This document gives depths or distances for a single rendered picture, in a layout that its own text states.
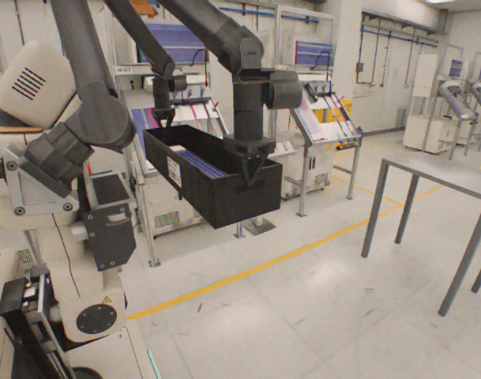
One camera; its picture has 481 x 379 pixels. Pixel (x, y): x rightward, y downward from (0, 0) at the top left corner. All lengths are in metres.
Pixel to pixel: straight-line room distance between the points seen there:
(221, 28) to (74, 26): 0.24
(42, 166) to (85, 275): 0.35
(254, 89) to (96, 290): 0.61
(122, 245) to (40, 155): 0.31
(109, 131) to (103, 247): 0.33
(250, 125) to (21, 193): 0.39
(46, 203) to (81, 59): 0.24
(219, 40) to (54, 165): 0.34
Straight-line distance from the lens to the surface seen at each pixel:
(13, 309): 0.87
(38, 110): 0.62
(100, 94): 0.47
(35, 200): 0.52
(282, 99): 0.52
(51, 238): 0.75
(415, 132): 5.92
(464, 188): 1.75
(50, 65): 0.62
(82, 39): 0.53
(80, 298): 0.80
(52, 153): 0.48
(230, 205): 0.56
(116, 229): 0.68
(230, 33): 0.53
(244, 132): 0.51
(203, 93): 2.24
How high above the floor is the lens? 1.32
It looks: 24 degrees down
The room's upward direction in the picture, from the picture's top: straight up
